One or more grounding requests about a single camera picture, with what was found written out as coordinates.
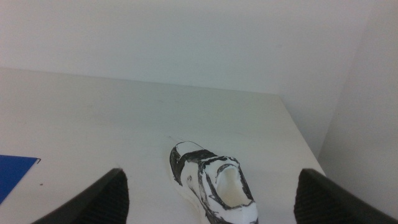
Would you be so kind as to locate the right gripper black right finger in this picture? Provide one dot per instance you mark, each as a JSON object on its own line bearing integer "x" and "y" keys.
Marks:
{"x": 323, "y": 202}

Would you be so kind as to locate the white and black shoe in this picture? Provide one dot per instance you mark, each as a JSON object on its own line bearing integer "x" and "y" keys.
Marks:
{"x": 192, "y": 174}

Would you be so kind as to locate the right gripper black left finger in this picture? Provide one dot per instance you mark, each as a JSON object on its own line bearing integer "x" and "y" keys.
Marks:
{"x": 102, "y": 202}

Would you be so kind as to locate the blue mat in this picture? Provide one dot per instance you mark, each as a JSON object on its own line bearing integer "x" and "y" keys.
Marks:
{"x": 12, "y": 174}

